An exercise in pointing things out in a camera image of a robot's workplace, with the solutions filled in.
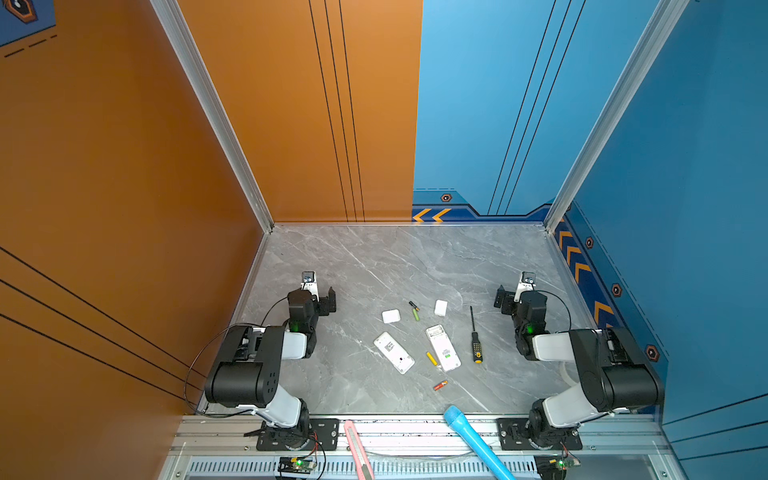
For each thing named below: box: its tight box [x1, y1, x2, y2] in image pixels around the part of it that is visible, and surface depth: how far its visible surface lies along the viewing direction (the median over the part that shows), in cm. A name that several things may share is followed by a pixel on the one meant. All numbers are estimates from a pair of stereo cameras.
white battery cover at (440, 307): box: [434, 299, 448, 316], surface depth 99 cm
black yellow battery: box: [470, 305, 483, 364], surface depth 87 cm
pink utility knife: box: [344, 420, 375, 480], surface depth 72 cm
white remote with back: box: [425, 324, 462, 372], surface depth 89 cm
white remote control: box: [373, 331, 416, 375], surface depth 88 cm
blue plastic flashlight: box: [443, 405, 516, 480], surface depth 72 cm
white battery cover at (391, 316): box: [382, 309, 401, 323], surface depth 96 cm
